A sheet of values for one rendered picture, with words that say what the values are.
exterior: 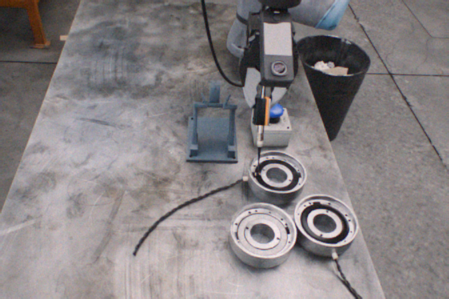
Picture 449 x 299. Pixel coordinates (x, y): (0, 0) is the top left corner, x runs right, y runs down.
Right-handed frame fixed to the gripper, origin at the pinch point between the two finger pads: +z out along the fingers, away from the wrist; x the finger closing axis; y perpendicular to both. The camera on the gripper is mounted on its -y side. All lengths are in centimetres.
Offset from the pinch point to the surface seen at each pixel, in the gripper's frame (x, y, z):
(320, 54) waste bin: -47, 119, 60
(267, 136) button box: -2.9, 3.2, 10.4
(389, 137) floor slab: -87, 99, 94
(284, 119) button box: -6.3, 6.5, 8.6
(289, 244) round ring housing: -3.9, -22.2, 10.1
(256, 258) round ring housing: 1.6, -25.2, 9.4
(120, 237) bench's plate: 22.7, -19.5, 13.0
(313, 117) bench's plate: -14.6, 13.4, 13.2
